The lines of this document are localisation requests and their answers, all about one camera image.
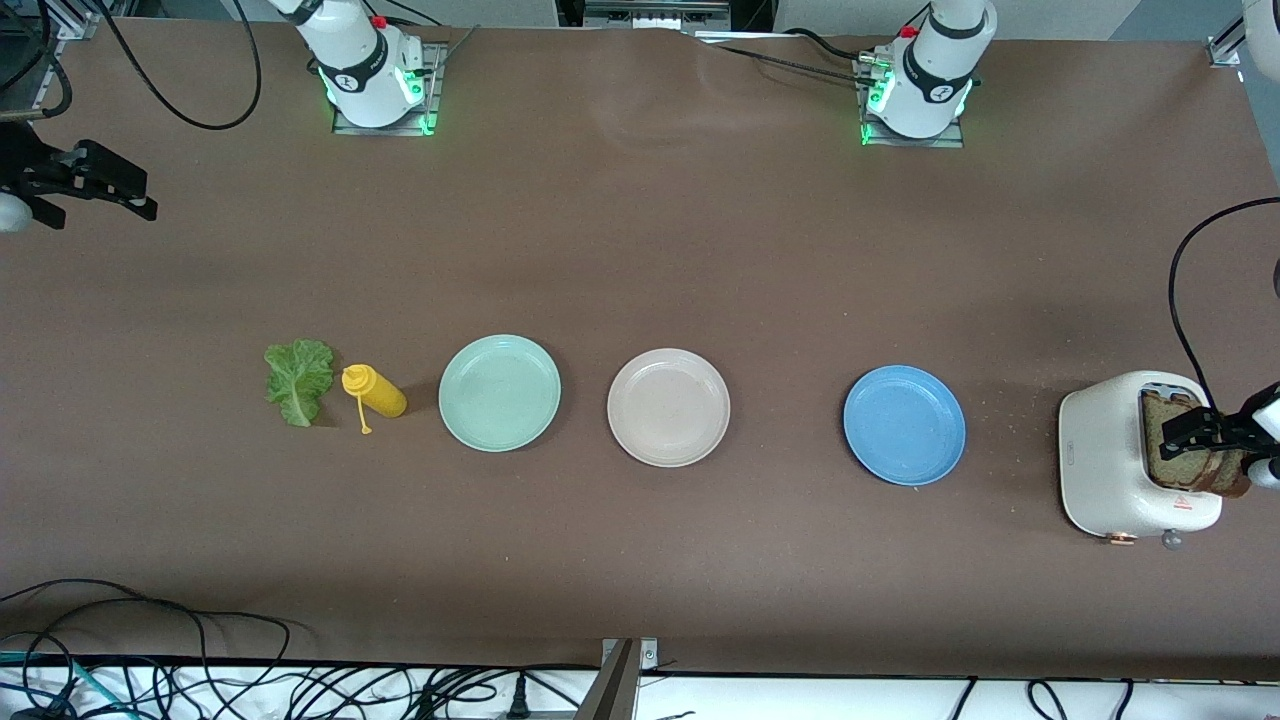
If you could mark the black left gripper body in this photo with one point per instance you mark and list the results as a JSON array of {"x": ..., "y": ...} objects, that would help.
[{"x": 1226, "y": 430}]

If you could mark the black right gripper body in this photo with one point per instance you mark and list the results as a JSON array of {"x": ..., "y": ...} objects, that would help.
[{"x": 22, "y": 163}]

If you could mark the brown bread slice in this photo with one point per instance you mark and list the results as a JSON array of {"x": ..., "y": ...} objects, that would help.
[
  {"x": 1235, "y": 480},
  {"x": 1170, "y": 470}
]

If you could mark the green lettuce leaf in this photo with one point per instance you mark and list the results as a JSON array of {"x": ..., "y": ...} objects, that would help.
[{"x": 298, "y": 380}]

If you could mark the yellow mustard squeeze bottle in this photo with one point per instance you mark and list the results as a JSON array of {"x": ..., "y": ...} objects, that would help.
[{"x": 380, "y": 393}]

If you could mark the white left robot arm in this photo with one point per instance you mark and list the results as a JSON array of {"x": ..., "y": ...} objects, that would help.
[{"x": 930, "y": 80}]

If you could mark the blue plate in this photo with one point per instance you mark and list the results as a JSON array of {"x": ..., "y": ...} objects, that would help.
[{"x": 904, "y": 425}]

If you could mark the mint green plate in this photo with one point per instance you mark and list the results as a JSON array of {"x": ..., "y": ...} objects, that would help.
[{"x": 499, "y": 393}]

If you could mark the beige plate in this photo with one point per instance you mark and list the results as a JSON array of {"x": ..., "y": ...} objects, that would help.
[{"x": 668, "y": 407}]

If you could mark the white two-slot toaster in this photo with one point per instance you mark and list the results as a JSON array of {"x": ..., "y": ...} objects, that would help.
[{"x": 1100, "y": 460}]

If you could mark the black power plug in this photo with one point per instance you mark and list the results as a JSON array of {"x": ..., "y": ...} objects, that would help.
[{"x": 518, "y": 700}]

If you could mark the aluminium table side rail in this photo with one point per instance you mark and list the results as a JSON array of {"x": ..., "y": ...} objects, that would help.
[{"x": 45, "y": 75}]

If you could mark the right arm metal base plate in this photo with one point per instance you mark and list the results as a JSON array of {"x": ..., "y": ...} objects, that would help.
[{"x": 435, "y": 90}]

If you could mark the aluminium corner rail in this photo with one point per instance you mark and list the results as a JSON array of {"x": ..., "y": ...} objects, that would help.
[{"x": 1225, "y": 50}]

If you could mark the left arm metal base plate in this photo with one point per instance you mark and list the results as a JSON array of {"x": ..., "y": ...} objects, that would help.
[{"x": 950, "y": 141}]

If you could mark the metal frame equipment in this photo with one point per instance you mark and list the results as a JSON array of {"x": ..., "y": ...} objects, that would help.
[{"x": 655, "y": 12}]

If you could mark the metal table edge bracket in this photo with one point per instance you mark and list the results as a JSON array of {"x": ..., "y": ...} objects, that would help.
[{"x": 620, "y": 690}]

